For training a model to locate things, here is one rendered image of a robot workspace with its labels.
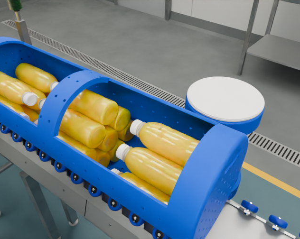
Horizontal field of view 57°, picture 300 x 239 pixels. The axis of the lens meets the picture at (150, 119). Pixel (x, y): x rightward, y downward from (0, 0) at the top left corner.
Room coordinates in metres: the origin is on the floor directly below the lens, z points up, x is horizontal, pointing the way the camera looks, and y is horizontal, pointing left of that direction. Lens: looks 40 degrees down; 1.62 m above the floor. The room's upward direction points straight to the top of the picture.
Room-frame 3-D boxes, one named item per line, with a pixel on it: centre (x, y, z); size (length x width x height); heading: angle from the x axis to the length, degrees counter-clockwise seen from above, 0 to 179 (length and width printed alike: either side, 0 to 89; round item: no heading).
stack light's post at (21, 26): (1.43, 0.67, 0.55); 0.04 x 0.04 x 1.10; 54
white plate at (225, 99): (0.84, -0.28, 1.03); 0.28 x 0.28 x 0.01
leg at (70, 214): (0.93, 0.48, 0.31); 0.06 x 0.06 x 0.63; 54
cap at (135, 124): (0.53, 0.03, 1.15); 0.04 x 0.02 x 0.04; 144
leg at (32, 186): (0.82, 0.56, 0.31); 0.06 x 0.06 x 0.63; 54
